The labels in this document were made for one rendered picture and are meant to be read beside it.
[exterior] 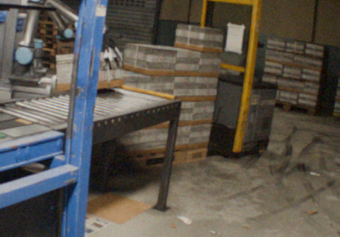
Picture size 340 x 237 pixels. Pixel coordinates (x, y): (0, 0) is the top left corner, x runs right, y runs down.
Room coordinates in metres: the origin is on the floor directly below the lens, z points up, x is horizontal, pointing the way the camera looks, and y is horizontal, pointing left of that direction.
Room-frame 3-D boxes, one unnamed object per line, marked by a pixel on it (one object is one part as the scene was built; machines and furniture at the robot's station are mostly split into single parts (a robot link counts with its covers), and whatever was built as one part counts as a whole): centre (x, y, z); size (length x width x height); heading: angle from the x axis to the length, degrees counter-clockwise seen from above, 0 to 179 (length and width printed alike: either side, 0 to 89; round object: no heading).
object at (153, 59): (4.18, -0.02, 0.95); 0.38 x 0.29 x 0.23; 41
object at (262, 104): (5.10, -1.08, 0.40); 0.69 x 0.55 x 0.80; 41
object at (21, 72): (3.16, 0.83, 0.87); 0.15 x 0.15 x 0.10
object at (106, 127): (2.54, 0.06, 0.74); 1.34 x 0.05 x 0.12; 153
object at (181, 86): (4.10, 0.08, 0.42); 1.17 x 0.39 x 0.83; 131
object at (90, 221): (2.63, 0.31, 0.00); 0.37 x 0.28 x 0.01; 153
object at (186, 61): (4.38, -0.24, 0.95); 0.38 x 0.29 x 0.23; 39
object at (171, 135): (3.11, -0.23, 0.34); 0.06 x 0.06 x 0.68; 63
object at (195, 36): (4.57, -0.47, 0.65); 0.39 x 0.30 x 1.29; 41
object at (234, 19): (4.87, -0.82, 1.28); 0.57 x 0.01 x 0.65; 41
